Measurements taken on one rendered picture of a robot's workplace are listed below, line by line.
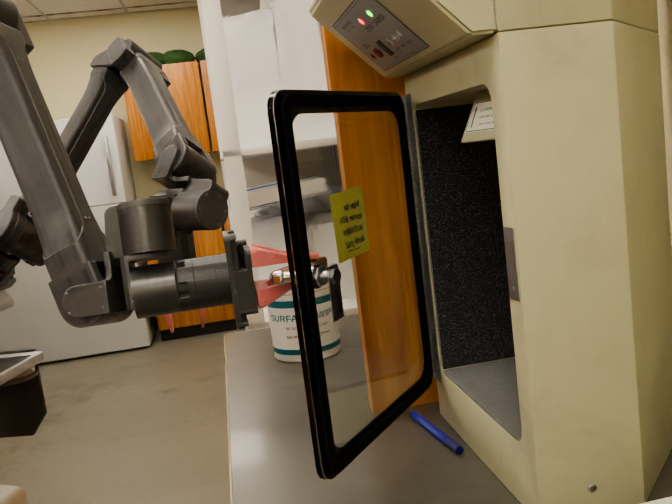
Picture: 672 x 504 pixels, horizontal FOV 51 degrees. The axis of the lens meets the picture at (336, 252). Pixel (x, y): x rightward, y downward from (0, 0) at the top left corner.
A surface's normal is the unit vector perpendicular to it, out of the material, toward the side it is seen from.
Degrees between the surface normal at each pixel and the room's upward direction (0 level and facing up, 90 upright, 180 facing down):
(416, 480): 0
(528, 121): 90
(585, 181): 90
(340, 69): 90
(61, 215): 74
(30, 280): 90
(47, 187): 79
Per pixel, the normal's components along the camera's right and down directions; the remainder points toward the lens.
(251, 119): -0.30, 0.25
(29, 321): 0.17, 0.12
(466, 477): -0.12, -0.98
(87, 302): -0.26, -0.01
